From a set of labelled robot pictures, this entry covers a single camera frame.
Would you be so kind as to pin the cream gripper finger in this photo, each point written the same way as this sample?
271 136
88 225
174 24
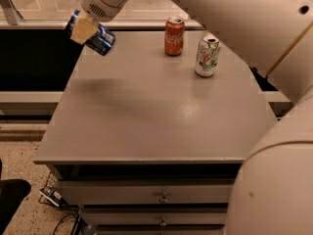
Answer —
84 27

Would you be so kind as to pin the blue Pepsi can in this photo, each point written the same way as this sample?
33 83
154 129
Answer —
101 42

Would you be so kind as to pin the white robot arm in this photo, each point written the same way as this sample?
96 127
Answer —
273 191

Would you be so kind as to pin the red Coke can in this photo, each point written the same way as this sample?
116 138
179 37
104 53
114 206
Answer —
174 36

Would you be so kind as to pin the white green 7up can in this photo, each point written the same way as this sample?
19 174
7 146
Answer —
207 55

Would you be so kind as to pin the metal window railing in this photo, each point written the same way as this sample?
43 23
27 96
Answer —
137 14

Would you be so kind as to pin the grey drawer cabinet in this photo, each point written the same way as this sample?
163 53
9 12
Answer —
139 115

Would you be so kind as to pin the blue white box on floor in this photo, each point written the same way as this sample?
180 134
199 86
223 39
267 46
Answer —
51 195

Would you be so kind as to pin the black chair seat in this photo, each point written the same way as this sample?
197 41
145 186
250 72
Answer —
12 192

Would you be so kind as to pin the metal top drawer knob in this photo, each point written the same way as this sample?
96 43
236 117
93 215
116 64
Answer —
163 199

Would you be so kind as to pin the metal drawer knob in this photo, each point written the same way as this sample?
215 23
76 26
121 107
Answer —
162 222
163 199

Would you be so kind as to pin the middle grey drawer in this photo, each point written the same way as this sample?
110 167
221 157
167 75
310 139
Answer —
152 217

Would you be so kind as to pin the grey drawer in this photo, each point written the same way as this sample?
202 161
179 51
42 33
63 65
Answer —
85 193
152 217

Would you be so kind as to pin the top grey drawer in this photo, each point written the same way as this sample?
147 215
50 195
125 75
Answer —
85 193

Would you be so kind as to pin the metal middle drawer knob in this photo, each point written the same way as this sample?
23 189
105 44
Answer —
162 222

